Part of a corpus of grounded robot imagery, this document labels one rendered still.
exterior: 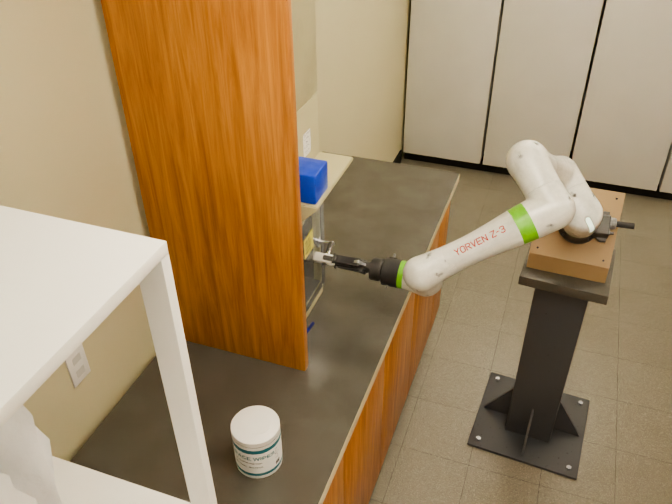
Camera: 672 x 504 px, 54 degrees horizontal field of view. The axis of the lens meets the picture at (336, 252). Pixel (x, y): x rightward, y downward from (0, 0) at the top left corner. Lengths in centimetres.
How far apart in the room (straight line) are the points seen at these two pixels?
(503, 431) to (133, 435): 180
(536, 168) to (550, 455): 159
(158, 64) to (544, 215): 112
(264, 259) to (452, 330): 198
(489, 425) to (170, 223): 188
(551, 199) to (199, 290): 109
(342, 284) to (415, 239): 42
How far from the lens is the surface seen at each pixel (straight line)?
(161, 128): 185
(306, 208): 185
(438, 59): 492
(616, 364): 375
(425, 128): 513
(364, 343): 223
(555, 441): 328
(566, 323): 277
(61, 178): 178
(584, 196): 239
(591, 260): 261
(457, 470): 311
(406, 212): 289
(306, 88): 196
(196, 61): 171
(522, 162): 202
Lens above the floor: 248
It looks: 36 degrees down
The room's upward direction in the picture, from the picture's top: 1 degrees counter-clockwise
